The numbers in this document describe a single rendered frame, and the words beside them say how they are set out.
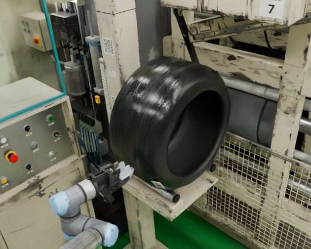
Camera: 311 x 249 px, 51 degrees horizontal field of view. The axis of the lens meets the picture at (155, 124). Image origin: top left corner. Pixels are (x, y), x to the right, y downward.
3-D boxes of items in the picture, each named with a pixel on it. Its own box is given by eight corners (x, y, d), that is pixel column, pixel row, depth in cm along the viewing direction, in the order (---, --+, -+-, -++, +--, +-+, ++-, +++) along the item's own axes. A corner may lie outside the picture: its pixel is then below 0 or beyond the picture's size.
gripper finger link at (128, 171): (138, 161, 131) (121, 171, 125) (138, 174, 134) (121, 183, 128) (133, 158, 133) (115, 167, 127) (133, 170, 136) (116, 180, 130)
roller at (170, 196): (130, 165, 172) (125, 172, 170) (127, 161, 168) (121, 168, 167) (181, 197, 150) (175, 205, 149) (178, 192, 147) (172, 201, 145)
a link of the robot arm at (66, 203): (49, 212, 116) (46, 192, 112) (76, 198, 123) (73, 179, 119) (61, 223, 111) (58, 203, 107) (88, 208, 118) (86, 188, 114)
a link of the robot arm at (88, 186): (87, 206, 118) (75, 195, 123) (97, 200, 121) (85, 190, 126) (86, 189, 114) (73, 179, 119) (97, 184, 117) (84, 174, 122)
